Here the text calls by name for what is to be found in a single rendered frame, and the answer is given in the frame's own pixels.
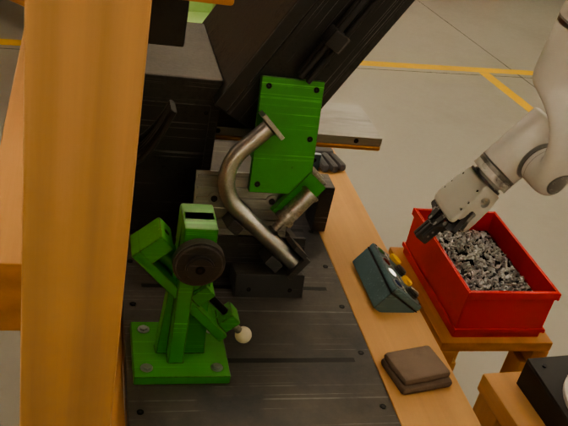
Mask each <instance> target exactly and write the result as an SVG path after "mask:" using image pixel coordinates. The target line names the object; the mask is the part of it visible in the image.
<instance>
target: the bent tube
mask: <svg viewBox="0 0 568 426"><path fill-rule="evenodd" d="M259 115H260V116H261V117H262V118H263V119H264V120H262V121H263V122H262V123H260V124H259V125H258V126H257V127H256V128H254V129H253V130H252V131H250V132H249V133H248V134H247V135H245V136H244V137H243V138H242V139H240V140H239V141H238V142H237V143H236V144H235V145H234V146H233V147H232V148H231V149H230V150H229V151H228V152H227V154H226V156H225V158H224V160H223V162H222V164H221V167H220V171H219V175H218V188H219V194H220V196H221V201H222V203H223V204H224V206H225V207H226V209H227V211H228V212H229V213H230V214H231V215H232V216H233V217H234V218H235V219H236V220H237V221H238V222H239V223H240V224H241V225H242V226H243V227H245V228H246V229H247V230H248V231H249V232H250V233H251V234H252V235H253V236H254V237H255V238H256V239H257V240H258V241H259V242H261V243H262V244H263V245H264V246H265V247H266V248H267V249H268V250H269V251H270V252H271V253H272V254H273V255H274V256H276V257H277V258H278V259H279V260H280V261H281V262H282V263H283V264H284V265H285V266H286V267H287V268H288V269H291V268H293V267H294V266H296V264H297V263H298V261H299V257H298V256H297V255H296V254H295V253H294V252H293V251H292V250H291V249H290V248H289V247H288V246H287V245H286V244H285V243H284V242H283V241H282V240H281V239H279V238H278V237H277V235H275V234H274V233H273V232H272V231H271V230H270V229H269V228H268V227H267V226H266V224H264V222H262V220H260V219H259V218H258V217H257V216H256V215H255V214H254V213H253V212H252V211H251V210H250V209H249V208H248V207H247V206H246V205H245V204H244V203H243V202H242V201H241V200H240V199H239V197H238V194H237V191H236V187H235V178H236V174H237V171H238V168H239V166H240V165H241V163H242V162H243V160H244V159H245V158H246V157H247V156H249V155H250V154H251V153H252V152H254V151H255V150H256V149H257V148H259V147H260V146H261V145H262V144H263V143H264V142H265V141H266V140H268V139H269V138H270V137H271V136H272V135H276V136H277V137H278V138H279V139H280V140H283V139H285V137H284V136H283V135H282V133H281V132H280V131H279V129H278V128H277V127H276V126H275V124H274V123H273V122H272V121H271V120H270V119H269V117H268V116H267V115H266V114H265V113H264V112H263V111H262V110H261V111H260V112H259Z"/></svg>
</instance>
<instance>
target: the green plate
mask: <svg viewBox="0 0 568 426"><path fill-rule="evenodd" d="M324 87H325V82H324V81H321V80H313V81H312V83H311V84H310V85H309V84H308V83H307V82H306V79H295V78H286V77H277V76H268V75H261V77H260V84H259V99H258V106H257V113H256V121H255V127H257V126H258V125H259V124H260V123H262V122H263V121H262V120H264V119H263V118H262V117H261V116H260V115H259V112H260V111H261V110H262V111H263V112H264V113H265V114H266V115H267V116H268V117H269V119H270V120H271V121H272V122H273V123H274V124H275V126H276V127H277V128H278V129H279V131H280V132H281V133H282V135H283V136H284V137H285V139H283V140H280V139H279V138H278V137H277V136H276V135H272V136H271V137H270V138H269V139H268V140H266V141H265V142H264V143H263V144H262V145H261V146H260V147H259V148H257V149H256V150H255V151H254V152H252V153H251V154H250V156H251V157H252V158H251V165H250V173H249V181H248V191H249V192H255V193H271V194H289V193H290V192H291V191H292V190H293V189H294V188H295V187H296V186H297V185H298V184H299V183H300V182H301V181H302V180H303V179H304V178H305V177H306V176H307V175H308V174H309V173H310V172H311V173H313V166H314V155H315V149H316V143H317V136H318V130H319V124H320V112H321V106H322V100H323V94H324Z"/></svg>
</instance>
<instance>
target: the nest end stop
mask: <svg viewBox="0 0 568 426"><path fill-rule="evenodd" d="M293 252H294V253H295V254H296V255H297V256H298V257H299V261H298V263H297V264H296V266H294V267H293V268H291V269H288V268H287V267H286V266H285V265H284V264H282V265H283V266H282V268H283V270H284V271H285V272H286V273H287V277H288V278H289V279H290V280H292V279H293V278H294V277H295V276H296V275H297V274H298V273H299V272H300V271H301V270H302V269H303V268H304V267H305V266H307V265H308V264H309V263H310V261H309V259H308V258H306V259H303V258H302V257H301V256H300V255H298V254H297V253H296V252H295V251H293Z"/></svg>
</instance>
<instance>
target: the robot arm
mask: <svg viewBox="0 0 568 426"><path fill-rule="evenodd" d="M532 81H533V84H534V86H535V88H536V90H537V92H538V94H539V96H540V98H541V100H542V102H543V105H544V108H545V111H546V112H544V111H543V110H542V109H540V108H538V107H534V108H533V109H532V110H531V111H530V112H529V113H528V114H527V115H526V116H525V117H523V118H522V119H521V120H520V121H519V122H518V123H516V124H515V125H514V126H513V127H512V128H511V129H510V130H508V131H507V132H506V133H505V134H504V135H503V136H501V137H500V138H499V139H498V140H497V141H496V142H495V143H493V144H492V145H491V146H490V147H489V148H488V149H487V150H486V151H485V152H484V153H483V154H482V155H481V156H480V157H478V158H477V159H476V160H475V161H474V162H475V163H476V165H477V166H474V165H472V166H470V167H469V168H467V169H466V170H464V171H463V172H461V173H460V174H458V175H457V176H455V177H454V178H452V179H451V180H450V181H449V182H448V183H447V184H446V185H445V186H444V187H442V188H441V189H440V190H439V191H438V192H437V193H436V195H435V197H434V200H432V201H431V205H432V208H433V209H432V211H431V213H430V214H429V215H428V219H427V220H426V221H425V222H424V223H423V224H422V225H421V226H419V227H418V228H417V229H416V230H415V231H414V232H413V233H414V234H415V236H416V238H418V239H419V240H420V241H421V242H422V243H424V244H426V243H427V242H428V241H430V240H431V239H432V238H433V237H434V236H435V235H437V234H438V233H439V232H444V231H449V232H451V233H453V234H456V233H457V232H458V231H459V230H460V231H461V232H466V231H468V230H469V229H470V228H471V227H472V226H474V225H475V224H476V223H477V222H478V221H479V220H480V219H481V218H482V217H483V216H484V215H485V214H486V213H487V212H488V211H489V210H490V208H491V207H492V206H493V205H494V203H495V202H496V201H497V199H498V198H499V196H498V195H499V194H500V192H499V190H501V191H502V192H503V193H505V192H506V191H507V190H508V189H509V188H511V187H512V186H513V185H514V184H515V183H517V182H518V181H519V180H520V179H522V178H524V179H525V180H526V181H527V183H528V184H529V185H530V186H531V187H532V188H533V189H534V190H535V191H537V192H538V193H540V194H542V195H545V196H550V195H554V194H557V193H559V191H561V190H562V189H563V188H564V187H565V186H566V184H568V0H565V2H564V4H563V6H562V8H561V10H560V12H559V15H558V17H557V19H556V21H555V22H554V26H553V28H552V30H551V32H550V34H549V37H548V39H547V41H546V43H545V45H544V47H543V50H542V52H541V54H540V56H539V58H538V61H537V63H536V65H535V68H534V70H533V75H532ZM441 213H442V214H441ZM563 397H564V400H565V404H566V406H567V408H568V375H567V377H566V378H565V382H564V384H563Z"/></svg>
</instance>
